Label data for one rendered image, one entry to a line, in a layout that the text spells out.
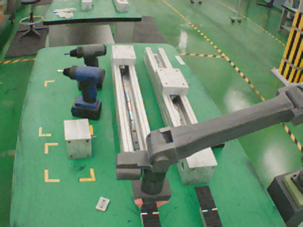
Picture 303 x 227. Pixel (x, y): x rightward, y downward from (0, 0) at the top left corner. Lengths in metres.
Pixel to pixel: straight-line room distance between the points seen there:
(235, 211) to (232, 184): 0.13
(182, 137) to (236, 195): 0.44
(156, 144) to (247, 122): 0.21
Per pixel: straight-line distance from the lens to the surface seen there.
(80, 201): 0.87
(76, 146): 0.94
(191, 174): 0.90
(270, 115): 0.65
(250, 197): 1.00
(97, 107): 1.12
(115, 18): 2.39
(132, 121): 1.05
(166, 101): 1.14
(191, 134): 0.61
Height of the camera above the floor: 1.50
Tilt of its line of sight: 37 degrees down
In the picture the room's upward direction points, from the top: 9 degrees clockwise
